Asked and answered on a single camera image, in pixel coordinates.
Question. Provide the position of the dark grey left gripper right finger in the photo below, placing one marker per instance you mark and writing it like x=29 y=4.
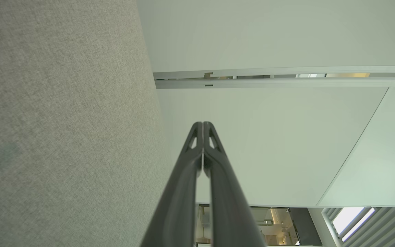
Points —
x=231 y=212

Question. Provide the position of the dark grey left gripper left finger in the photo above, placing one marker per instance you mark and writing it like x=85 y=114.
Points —
x=177 y=212

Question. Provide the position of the glass window into lit room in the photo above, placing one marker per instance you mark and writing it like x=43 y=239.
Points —
x=279 y=226

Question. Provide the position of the grey slatted louvre panel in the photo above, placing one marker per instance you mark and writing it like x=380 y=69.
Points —
x=389 y=230

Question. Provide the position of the grey metal post with notches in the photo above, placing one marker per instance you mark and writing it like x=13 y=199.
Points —
x=286 y=82

